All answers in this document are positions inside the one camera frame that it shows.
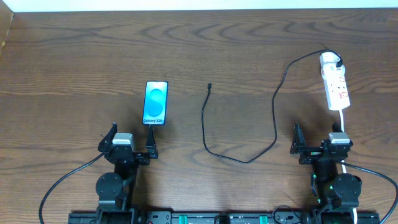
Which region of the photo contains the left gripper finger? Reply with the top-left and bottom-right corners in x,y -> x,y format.
99,123 -> 118,146
146,125 -> 159,159

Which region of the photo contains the blue Galaxy smartphone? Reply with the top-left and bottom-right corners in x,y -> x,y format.
142,81 -> 169,125

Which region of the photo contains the black USB charging cable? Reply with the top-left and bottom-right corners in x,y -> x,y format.
201,49 -> 344,164

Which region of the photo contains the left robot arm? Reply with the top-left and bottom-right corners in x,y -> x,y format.
96,123 -> 159,223

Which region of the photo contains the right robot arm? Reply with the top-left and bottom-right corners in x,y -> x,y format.
290,123 -> 362,223

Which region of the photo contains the white power strip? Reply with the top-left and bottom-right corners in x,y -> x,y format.
323,75 -> 350,111

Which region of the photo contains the white power strip cord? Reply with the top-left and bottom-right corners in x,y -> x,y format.
338,108 -> 358,224

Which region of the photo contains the white USB wall charger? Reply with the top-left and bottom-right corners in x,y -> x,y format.
320,52 -> 345,80

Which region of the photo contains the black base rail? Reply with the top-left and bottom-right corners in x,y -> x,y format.
67,210 -> 381,224

